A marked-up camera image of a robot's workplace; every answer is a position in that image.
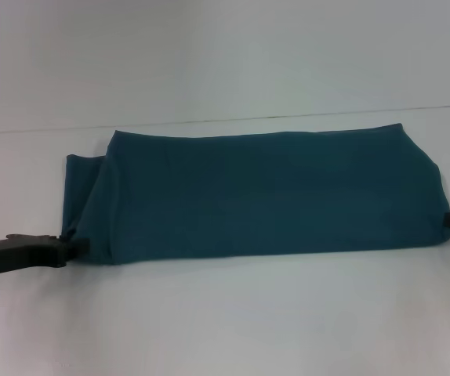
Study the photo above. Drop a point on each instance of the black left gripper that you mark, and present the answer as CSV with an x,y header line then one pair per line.
x,y
21,254

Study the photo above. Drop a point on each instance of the teal FREE print t-shirt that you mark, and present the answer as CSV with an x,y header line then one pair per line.
x,y
268,196

